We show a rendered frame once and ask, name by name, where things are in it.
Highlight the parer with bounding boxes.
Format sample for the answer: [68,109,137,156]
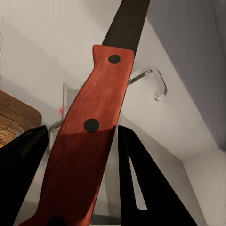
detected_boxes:
[18,0,150,226]

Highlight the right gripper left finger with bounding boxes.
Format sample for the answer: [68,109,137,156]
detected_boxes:
[0,125,49,226]

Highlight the cutting board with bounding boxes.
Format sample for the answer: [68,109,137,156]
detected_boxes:
[0,90,42,148]

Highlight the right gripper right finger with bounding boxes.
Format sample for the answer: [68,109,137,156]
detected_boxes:
[118,125,198,226]

